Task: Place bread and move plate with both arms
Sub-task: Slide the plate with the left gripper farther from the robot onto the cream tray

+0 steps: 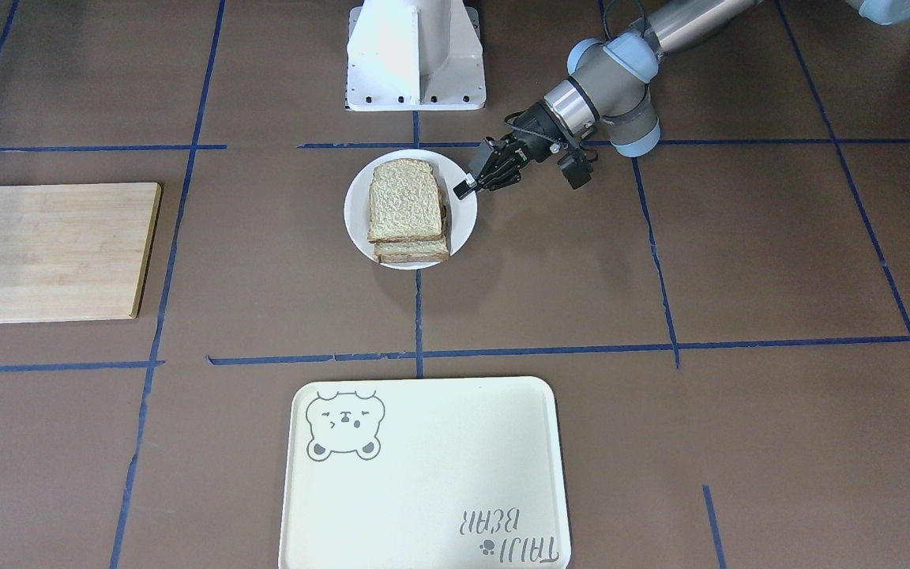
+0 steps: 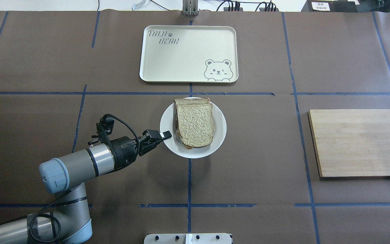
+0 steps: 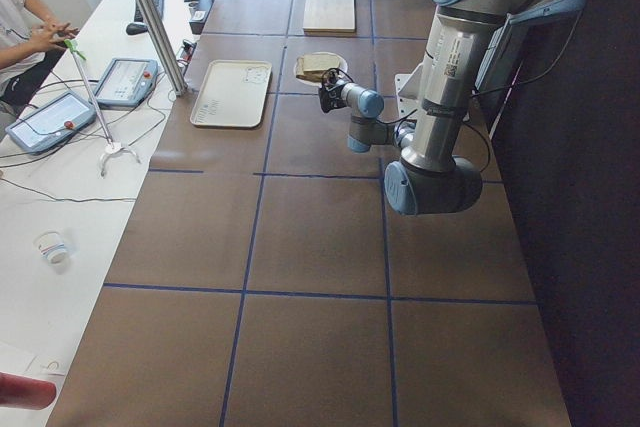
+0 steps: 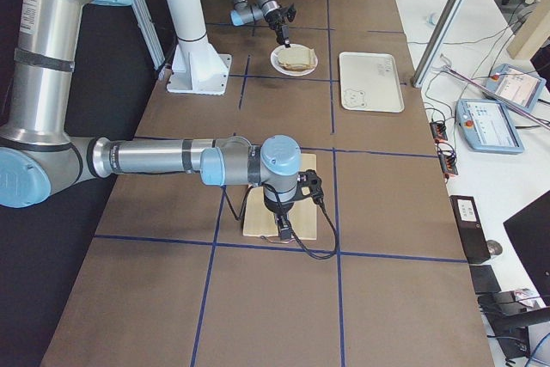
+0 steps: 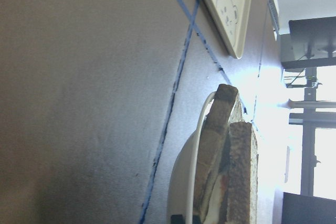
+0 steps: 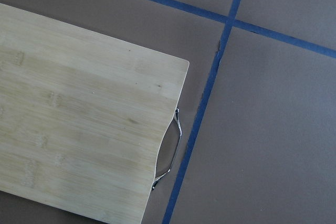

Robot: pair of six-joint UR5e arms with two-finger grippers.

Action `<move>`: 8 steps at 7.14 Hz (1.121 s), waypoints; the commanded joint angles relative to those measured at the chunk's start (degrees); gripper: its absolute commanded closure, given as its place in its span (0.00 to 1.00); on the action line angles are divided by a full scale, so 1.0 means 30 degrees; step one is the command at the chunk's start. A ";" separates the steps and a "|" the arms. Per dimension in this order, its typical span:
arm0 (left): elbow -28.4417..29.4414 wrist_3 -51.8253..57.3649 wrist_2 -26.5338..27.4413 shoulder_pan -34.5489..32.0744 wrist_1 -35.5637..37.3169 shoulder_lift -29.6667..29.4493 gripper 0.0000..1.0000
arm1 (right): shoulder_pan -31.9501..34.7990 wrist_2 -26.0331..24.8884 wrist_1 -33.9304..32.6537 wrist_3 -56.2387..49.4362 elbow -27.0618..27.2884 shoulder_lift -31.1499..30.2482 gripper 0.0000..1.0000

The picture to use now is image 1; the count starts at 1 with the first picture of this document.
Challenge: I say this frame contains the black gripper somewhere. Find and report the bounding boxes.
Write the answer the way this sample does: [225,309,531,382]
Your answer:
[453,102,574,199]

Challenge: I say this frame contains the white round plate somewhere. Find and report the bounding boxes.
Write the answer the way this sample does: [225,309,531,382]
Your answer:
[343,150,478,262]

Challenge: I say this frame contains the bread slice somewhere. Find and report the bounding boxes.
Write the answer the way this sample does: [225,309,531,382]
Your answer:
[374,237,450,264]
[368,158,444,243]

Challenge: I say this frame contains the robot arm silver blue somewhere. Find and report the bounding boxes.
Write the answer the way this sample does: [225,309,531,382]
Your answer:
[454,1,754,198]

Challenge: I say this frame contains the cream bear tray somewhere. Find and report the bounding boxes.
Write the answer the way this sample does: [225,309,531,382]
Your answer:
[278,377,572,568]

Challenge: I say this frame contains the bamboo cutting board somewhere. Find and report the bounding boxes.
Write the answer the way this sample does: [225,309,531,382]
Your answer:
[0,183,162,324]

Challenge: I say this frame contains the white pedestal column base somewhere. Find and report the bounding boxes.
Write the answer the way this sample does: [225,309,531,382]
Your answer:
[344,1,487,112]

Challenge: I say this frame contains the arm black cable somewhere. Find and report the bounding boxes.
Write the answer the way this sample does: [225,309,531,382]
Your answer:
[602,0,649,40]

